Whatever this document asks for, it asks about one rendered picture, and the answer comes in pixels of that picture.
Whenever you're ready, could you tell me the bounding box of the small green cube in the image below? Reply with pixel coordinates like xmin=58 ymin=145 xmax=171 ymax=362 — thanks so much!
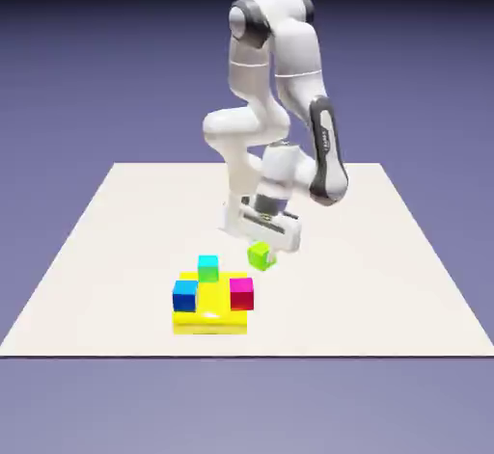
xmin=247 ymin=240 xmax=272 ymax=272

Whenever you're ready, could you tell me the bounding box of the small blue cube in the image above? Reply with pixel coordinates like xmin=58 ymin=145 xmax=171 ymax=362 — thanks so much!
xmin=172 ymin=280 xmax=200 ymax=313

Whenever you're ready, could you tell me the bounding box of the small magenta cube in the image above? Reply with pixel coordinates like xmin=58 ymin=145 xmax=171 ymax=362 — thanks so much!
xmin=229 ymin=277 xmax=256 ymax=311

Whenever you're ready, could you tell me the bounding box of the large yellow box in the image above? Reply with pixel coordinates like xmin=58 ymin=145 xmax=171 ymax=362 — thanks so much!
xmin=172 ymin=271 xmax=249 ymax=335

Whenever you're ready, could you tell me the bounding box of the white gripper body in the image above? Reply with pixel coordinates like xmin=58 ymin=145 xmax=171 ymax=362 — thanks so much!
xmin=237 ymin=201 xmax=303 ymax=254

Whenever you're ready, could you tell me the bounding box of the small cyan cube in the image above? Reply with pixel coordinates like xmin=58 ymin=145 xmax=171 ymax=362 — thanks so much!
xmin=197 ymin=254 xmax=220 ymax=284

